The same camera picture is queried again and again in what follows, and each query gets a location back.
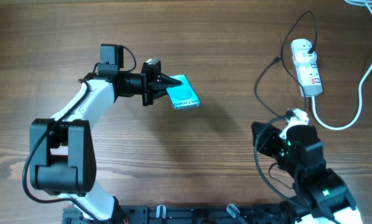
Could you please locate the teal screen smartphone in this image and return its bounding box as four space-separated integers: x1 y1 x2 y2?
166 75 200 110

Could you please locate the black charging cable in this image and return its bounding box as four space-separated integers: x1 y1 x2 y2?
254 11 319 123

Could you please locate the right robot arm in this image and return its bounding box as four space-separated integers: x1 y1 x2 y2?
246 122 363 223

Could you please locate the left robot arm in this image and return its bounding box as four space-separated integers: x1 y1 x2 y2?
22 44 182 223

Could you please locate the white charger plug adapter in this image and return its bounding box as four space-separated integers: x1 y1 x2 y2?
292 50 317 67

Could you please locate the white power strip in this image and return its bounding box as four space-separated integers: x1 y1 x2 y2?
291 39 323 97

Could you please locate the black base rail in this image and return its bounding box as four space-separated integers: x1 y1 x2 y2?
62 204 294 224

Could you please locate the white power strip cord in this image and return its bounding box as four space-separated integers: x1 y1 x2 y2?
311 0 372 131

